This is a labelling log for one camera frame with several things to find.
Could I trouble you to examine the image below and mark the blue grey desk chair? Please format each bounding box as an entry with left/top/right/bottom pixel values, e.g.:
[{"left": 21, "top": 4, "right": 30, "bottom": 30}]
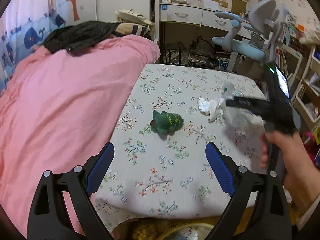
[{"left": 212, "top": 0, "right": 289, "bottom": 72}]

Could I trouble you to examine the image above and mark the floral white tablecloth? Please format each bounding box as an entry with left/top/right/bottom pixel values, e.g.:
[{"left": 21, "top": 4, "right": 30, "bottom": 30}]
[{"left": 94, "top": 64, "right": 264, "bottom": 230}]

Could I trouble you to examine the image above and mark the person right hand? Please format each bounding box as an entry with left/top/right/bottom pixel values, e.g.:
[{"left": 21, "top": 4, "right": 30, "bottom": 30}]
[{"left": 260, "top": 131, "right": 319, "bottom": 213}]

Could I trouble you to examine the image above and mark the white bookshelf cart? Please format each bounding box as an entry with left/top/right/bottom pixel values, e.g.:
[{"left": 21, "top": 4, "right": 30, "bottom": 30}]
[{"left": 276, "top": 14, "right": 319, "bottom": 132}]

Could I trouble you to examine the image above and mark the black jacket on bed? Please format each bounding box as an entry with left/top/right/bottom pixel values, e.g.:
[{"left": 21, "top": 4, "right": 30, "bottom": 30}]
[{"left": 43, "top": 21, "right": 120, "bottom": 55}]

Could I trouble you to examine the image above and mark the white desk with drawers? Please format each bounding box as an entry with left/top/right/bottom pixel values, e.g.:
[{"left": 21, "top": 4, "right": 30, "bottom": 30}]
[{"left": 155, "top": 0, "right": 250, "bottom": 63}]

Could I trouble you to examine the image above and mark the pink bed blanket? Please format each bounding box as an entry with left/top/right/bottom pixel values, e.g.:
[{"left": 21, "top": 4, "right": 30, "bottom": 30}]
[{"left": 1, "top": 35, "right": 160, "bottom": 235}]

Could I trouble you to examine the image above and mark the clear plastic bottle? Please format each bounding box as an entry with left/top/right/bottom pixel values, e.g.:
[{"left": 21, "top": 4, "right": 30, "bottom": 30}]
[{"left": 221, "top": 82, "right": 264, "bottom": 135}]

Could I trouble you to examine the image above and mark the yellow trash bin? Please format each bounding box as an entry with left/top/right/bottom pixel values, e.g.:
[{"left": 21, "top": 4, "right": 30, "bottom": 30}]
[{"left": 157, "top": 223, "right": 214, "bottom": 240}]

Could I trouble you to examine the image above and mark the striped beige pillow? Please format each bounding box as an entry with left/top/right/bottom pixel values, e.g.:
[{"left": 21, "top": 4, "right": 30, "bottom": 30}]
[{"left": 115, "top": 23, "right": 150, "bottom": 37}]

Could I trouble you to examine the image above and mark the beige tote bag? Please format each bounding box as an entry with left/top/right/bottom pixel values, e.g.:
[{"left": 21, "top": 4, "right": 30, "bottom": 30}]
[{"left": 115, "top": 9, "right": 155, "bottom": 27}]

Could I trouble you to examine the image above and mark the green plush toy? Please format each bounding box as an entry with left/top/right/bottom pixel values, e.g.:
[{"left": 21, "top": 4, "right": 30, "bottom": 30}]
[{"left": 150, "top": 110, "right": 184, "bottom": 140}]

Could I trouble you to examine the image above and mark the small white tissue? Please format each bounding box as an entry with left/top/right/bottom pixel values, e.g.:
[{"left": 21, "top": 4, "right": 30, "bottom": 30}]
[{"left": 198, "top": 98, "right": 225, "bottom": 123}]

